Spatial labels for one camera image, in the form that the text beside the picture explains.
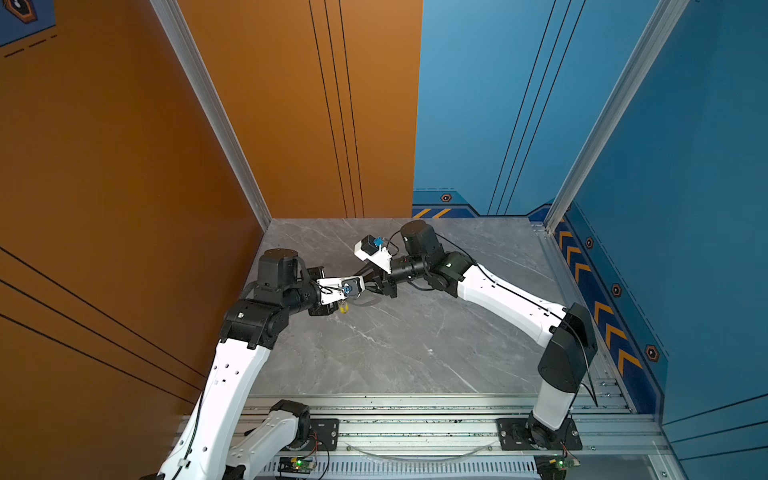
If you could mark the left small circuit board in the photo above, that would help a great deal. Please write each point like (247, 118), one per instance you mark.
(295, 467)

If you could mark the small circuit board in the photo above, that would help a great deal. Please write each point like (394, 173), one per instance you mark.
(555, 468)
(295, 467)

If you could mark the right small circuit board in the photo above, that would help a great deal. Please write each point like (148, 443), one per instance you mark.
(555, 468)

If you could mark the right aluminium corner post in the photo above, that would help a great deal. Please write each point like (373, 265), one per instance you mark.
(662, 22)

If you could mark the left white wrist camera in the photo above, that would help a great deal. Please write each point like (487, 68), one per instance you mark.
(339, 288)

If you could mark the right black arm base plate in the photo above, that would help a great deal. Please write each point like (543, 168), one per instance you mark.
(510, 433)

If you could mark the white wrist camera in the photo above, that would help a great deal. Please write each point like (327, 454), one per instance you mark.
(339, 288)
(375, 251)

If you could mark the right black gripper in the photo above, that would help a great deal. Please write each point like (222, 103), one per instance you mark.
(383, 287)

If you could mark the aluminium front rail frame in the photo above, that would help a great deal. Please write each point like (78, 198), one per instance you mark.
(455, 436)

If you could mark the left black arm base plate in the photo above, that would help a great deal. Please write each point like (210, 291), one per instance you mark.
(323, 430)

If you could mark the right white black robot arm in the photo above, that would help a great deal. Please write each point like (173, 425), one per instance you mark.
(565, 333)

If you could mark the left aluminium corner post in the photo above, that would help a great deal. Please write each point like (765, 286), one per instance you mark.
(177, 31)

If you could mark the aluminium corner post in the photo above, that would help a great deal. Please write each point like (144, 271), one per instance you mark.
(177, 31)
(662, 22)

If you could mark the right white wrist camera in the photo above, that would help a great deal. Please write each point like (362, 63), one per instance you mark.
(375, 251)

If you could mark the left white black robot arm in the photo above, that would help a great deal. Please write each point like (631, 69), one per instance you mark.
(284, 286)

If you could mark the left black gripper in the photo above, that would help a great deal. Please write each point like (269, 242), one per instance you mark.
(322, 310)

